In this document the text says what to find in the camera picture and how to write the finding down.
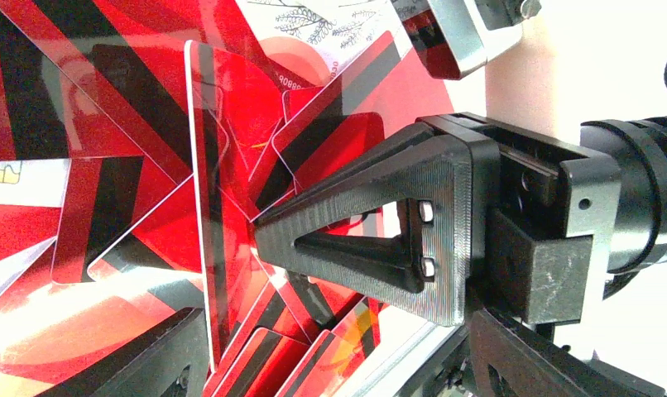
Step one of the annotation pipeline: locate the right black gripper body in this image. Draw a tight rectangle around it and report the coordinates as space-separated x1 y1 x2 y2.
415 112 622 397

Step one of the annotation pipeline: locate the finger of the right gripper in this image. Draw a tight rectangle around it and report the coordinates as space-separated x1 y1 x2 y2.
255 122 473 327

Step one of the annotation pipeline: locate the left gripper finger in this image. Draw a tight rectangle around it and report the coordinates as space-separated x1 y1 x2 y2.
40 308 209 396

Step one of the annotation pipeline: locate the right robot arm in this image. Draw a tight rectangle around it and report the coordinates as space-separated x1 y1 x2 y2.
255 97 667 396

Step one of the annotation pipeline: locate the red card bottom middle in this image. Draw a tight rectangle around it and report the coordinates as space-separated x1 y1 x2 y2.
201 295 378 397

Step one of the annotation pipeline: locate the red card bottom left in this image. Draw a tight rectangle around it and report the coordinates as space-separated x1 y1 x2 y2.
51 156 143 284

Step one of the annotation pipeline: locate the red card centre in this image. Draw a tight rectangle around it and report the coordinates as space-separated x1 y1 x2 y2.
245 32 453 218

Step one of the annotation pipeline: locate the red card right edge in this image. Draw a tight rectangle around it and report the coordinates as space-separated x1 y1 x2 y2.
0 1 192 182

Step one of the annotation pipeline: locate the floral patterned table mat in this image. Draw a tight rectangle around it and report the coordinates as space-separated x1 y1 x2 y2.
237 1 401 64

